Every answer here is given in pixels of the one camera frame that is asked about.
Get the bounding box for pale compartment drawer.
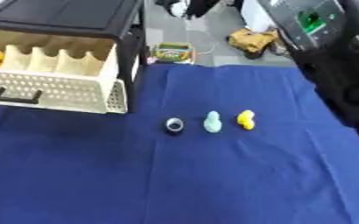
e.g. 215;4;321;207
0;28;130;115

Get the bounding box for light blue toy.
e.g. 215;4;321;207
202;110;224;134

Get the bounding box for green printed box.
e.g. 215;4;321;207
149;41;198;65

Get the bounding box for yellow bag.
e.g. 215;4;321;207
227;27;281;60

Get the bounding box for black and white object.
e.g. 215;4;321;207
153;0;222;20

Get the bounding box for black cabinet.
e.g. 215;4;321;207
0;0;149;113

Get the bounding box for black and silver ring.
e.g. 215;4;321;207
164;116;186;135

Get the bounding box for black drawer handle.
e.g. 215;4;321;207
0;87;44;105

